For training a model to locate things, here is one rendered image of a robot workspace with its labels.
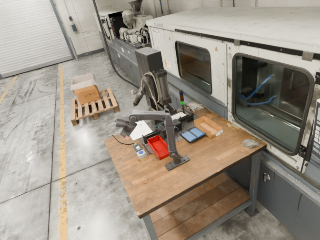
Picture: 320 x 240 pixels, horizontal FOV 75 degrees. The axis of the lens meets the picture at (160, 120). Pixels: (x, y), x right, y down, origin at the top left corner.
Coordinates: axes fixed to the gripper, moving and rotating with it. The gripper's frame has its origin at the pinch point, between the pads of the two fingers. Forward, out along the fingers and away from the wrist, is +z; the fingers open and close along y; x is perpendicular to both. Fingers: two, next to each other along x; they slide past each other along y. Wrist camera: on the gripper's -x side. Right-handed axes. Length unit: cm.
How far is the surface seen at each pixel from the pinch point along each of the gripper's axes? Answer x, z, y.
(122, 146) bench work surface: 1.9, 41.8, 1.1
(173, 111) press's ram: 23.4, 10.2, -42.0
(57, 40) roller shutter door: -507, 681, -397
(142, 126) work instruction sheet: 7, 52, -30
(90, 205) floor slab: 6, 137, 61
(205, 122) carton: 57, 20, -57
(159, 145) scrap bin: 29.6, 22.9, -12.4
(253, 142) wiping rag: 88, -16, -43
